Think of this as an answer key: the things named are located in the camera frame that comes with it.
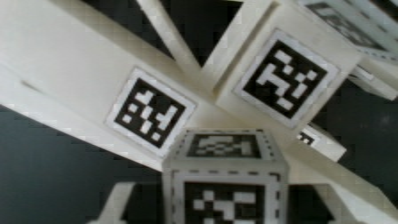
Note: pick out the white chair back part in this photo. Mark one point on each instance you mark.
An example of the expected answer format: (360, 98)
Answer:
(125, 92)

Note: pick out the white chair leg with tag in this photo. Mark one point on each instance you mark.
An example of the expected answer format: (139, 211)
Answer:
(322, 142)

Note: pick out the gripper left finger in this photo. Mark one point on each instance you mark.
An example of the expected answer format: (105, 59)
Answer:
(132, 205)

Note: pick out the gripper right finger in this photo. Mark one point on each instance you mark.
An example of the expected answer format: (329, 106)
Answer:
(315, 206)

